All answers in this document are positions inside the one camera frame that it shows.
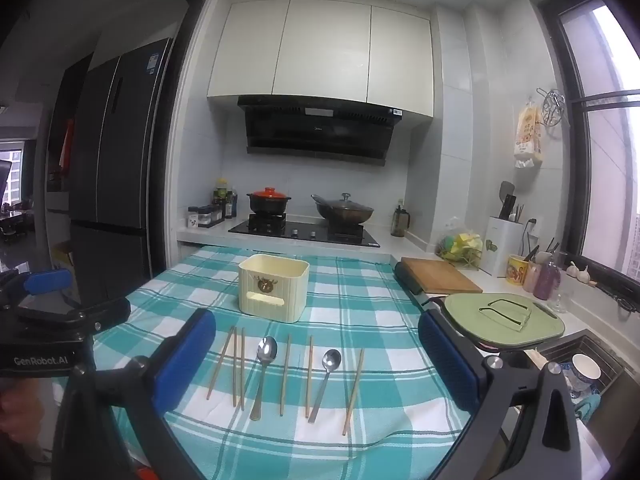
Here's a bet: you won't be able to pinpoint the large metal spoon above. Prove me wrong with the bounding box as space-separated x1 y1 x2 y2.
250 336 279 422

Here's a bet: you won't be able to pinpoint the dark dining table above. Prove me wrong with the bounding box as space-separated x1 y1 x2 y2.
0 199 36 241

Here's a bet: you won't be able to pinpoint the wooden cutting board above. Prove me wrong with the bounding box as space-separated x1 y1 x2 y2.
400 256 484 295

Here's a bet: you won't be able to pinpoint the black clay pot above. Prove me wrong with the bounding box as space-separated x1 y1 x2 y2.
246 195 291 217

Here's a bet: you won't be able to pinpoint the small metal spoon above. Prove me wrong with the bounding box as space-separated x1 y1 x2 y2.
307 349 343 424

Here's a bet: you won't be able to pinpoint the hanging wire trivet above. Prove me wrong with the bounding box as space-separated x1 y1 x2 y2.
536 87 568 128

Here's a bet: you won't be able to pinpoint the red hanging cloth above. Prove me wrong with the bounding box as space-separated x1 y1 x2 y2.
59 119 76 168

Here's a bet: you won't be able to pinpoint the spice jars and bottles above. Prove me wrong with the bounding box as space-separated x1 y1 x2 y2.
187 203 226 229

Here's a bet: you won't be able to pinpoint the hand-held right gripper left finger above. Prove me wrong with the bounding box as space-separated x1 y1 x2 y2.
52 308 217 480

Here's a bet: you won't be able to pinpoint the purple bottle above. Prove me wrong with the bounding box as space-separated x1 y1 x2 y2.
533 255 562 301

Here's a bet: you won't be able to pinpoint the dark glass water jug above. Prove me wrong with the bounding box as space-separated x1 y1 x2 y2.
390 200 411 238

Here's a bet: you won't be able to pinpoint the steel sink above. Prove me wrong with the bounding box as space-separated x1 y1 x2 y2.
537 330 631 411

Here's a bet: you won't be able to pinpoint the dark wok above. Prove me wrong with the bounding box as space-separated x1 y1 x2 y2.
311 195 375 226

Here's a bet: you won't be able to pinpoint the living room window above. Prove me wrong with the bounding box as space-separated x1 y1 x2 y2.
0 137 26 211

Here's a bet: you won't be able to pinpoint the teal checked tablecloth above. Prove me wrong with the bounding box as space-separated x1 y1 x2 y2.
92 246 511 480

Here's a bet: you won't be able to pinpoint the clear drinking glass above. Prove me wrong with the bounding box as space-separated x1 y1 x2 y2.
547 287 573 314

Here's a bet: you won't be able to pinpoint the plastic bag of sponges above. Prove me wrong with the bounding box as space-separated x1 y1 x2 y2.
434 230 485 263

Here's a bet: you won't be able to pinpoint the white wall cabinet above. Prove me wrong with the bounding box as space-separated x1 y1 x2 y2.
206 0 435 118

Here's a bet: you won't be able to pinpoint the cream plastic utensil container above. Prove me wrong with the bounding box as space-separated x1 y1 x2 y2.
237 254 311 323

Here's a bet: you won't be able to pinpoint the dark grey refrigerator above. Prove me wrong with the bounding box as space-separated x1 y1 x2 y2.
67 37 175 306

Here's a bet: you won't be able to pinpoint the teal cloth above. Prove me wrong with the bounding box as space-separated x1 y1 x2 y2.
572 392 603 428

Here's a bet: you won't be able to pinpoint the yellow printed mug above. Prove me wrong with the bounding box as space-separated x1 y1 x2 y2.
506 254 531 292

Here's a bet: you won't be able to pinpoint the black framed window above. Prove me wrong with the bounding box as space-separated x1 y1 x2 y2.
530 0 640 306

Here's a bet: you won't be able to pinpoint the hanging snack bag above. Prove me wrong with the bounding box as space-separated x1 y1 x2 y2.
514 102 545 170

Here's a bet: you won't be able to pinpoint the green cutting board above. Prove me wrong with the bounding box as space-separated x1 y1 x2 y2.
442 292 566 339

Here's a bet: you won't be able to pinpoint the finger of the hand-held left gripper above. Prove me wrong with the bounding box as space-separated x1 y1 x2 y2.
50 297 132 334
20 268 82 317

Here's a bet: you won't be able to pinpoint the black range hood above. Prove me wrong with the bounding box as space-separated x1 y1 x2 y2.
237 95 405 167

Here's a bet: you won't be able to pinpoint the glass wok lid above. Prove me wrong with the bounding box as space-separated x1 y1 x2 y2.
320 192 371 211

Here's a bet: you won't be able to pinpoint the grey spatula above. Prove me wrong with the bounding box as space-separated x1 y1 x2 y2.
498 181 516 221

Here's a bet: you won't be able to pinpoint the white knife holder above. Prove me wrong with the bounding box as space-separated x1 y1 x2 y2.
484 215 525 278

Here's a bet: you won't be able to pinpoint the black griddle tray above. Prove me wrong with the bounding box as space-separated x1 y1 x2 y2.
392 260 446 311

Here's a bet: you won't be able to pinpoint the blue and white bowl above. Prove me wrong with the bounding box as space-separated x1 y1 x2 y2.
567 353 602 393

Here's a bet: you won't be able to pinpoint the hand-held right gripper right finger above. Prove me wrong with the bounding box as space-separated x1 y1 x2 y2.
418 310 606 480

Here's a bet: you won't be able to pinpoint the black glass gas stove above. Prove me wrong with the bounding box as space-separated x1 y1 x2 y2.
228 217 381 248

